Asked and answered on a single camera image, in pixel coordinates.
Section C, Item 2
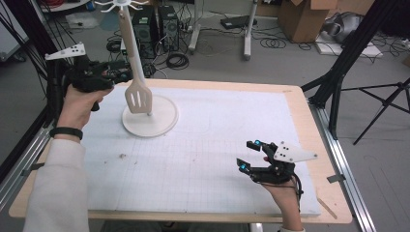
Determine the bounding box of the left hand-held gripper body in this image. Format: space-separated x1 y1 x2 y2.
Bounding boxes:
44 43 115 94

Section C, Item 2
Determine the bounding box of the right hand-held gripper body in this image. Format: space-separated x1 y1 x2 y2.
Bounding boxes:
250 140 318 186

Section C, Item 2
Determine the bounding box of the cream slotted spatula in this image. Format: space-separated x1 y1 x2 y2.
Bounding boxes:
118 5 154 115

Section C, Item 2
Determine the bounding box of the white utensil rack stand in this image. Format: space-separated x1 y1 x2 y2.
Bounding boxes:
94 0 179 138

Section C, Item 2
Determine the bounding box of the person's right hand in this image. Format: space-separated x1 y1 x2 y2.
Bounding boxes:
259 176 302 211

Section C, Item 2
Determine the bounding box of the person's left hand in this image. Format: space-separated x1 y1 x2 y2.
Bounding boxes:
57 85 114 131

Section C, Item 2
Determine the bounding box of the black computer tower green label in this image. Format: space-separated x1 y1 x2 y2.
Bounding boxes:
131 5 157 60

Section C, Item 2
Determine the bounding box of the white foam mat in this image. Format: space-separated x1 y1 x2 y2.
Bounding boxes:
81 85 322 217

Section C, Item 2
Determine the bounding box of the black wristband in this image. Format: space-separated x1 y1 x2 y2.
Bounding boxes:
49 126 84 141

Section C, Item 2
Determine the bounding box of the thin wooden stick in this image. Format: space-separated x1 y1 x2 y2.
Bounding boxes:
316 197 338 220

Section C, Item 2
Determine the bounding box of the black tripod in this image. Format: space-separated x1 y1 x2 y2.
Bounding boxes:
340 76 410 146

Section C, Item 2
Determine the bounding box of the flat black device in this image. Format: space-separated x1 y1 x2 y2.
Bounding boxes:
220 14 259 31

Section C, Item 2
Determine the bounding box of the large open cardboard box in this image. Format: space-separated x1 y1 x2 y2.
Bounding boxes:
278 0 339 44

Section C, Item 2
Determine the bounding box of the white flat board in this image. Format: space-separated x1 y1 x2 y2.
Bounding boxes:
314 32 385 59

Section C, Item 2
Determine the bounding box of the grey rounded appliance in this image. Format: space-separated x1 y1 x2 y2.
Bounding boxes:
322 12 366 44

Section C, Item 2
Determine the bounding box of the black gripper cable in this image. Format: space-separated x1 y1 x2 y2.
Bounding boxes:
291 173 305 214

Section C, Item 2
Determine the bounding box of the black metal frame post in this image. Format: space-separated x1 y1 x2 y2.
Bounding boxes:
0 0 67 182
301 0 399 140

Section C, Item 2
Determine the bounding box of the coiled black cable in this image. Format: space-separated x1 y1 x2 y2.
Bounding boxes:
164 52 190 71

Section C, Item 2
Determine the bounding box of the aluminium rail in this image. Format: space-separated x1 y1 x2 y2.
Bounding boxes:
308 101 377 232
0 124 54 212

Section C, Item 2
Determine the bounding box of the thin looped black cable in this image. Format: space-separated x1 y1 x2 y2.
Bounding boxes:
259 37 288 50

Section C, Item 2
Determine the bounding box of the white desk frame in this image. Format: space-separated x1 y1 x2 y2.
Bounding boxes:
188 0 259 62

